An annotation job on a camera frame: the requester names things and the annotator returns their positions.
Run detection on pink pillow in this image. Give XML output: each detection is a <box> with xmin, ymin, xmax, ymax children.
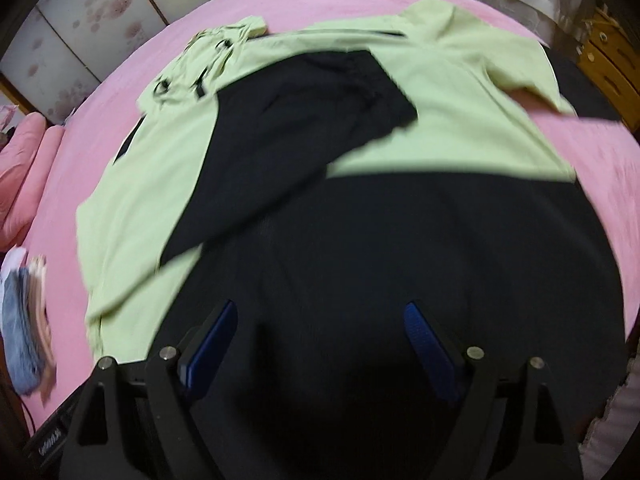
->
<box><xmin>0</xmin><ymin>126</ymin><xmax>67</xmax><ymax>251</ymax></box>
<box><xmin>0</xmin><ymin>112</ymin><xmax>48</xmax><ymax>201</ymax></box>

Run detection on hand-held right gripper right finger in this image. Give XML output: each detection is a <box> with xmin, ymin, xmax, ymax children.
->
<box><xmin>404</xmin><ymin>301</ymin><xmax>586</xmax><ymax>480</ymax></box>

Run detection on light green and black jacket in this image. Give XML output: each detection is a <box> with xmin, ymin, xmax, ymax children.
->
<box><xmin>75</xmin><ymin>0</ymin><xmax>628</xmax><ymax>480</ymax></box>

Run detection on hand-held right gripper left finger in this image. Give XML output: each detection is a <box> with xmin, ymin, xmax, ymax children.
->
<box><xmin>60</xmin><ymin>299</ymin><xmax>240</xmax><ymax>480</ymax></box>

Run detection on pink frilled cloth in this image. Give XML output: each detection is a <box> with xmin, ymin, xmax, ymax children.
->
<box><xmin>585</xmin><ymin>345</ymin><xmax>640</xmax><ymax>466</ymax></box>

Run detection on floral sliding door wardrobe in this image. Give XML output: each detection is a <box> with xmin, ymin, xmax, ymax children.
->
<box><xmin>0</xmin><ymin>0</ymin><xmax>261</xmax><ymax>126</ymax></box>

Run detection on yellow wooden drawer cabinet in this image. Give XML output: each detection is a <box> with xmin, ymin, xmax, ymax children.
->
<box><xmin>575</xmin><ymin>5</ymin><xmax>640</xmax><ymax>126</ymax></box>

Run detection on stack of folded clothes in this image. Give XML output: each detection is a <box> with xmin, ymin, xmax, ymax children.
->
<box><xmin>0</xmin><ymin>245</ymin><xmax>58</xmax><ymax>401</ymax></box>

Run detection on pink bed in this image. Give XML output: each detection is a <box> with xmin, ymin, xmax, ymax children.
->
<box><xmin>20</xmin><ymin>0</ymin><xmax>640</xmax><ymax>480</ymax></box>

